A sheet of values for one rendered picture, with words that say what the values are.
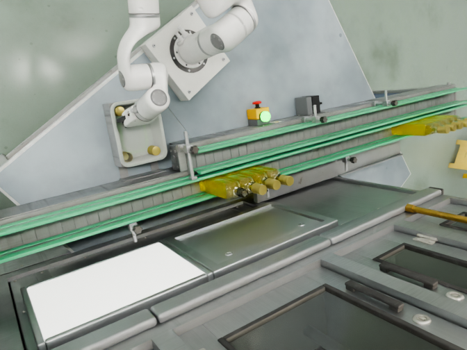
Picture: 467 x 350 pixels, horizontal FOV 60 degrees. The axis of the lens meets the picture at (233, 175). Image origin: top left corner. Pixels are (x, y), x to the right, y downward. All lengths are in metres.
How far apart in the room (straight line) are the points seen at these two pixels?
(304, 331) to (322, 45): 1.46
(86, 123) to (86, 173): 0.17
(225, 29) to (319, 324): 0.86
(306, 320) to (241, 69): 1.12
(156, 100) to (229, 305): 0.60
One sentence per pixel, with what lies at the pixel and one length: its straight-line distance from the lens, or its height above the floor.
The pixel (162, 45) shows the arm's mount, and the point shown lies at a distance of 1.53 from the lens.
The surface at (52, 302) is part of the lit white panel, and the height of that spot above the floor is 1.14.
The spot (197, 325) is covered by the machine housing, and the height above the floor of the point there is 1.43.
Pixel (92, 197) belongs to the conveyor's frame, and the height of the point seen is 0.88.
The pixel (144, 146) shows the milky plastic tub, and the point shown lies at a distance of 1.53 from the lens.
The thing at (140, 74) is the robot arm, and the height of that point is 1.07.
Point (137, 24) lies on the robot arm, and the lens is 1.21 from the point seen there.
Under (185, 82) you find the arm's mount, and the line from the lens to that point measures 1.54.
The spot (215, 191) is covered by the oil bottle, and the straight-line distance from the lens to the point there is 1.41.
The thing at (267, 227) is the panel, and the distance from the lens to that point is 1.35.
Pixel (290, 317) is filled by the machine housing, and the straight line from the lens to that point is 0.97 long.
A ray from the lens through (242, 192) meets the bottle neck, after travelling 1.34.
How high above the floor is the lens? 2.20
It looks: 56 degrees down
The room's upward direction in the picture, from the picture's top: 103 degrees clockwise
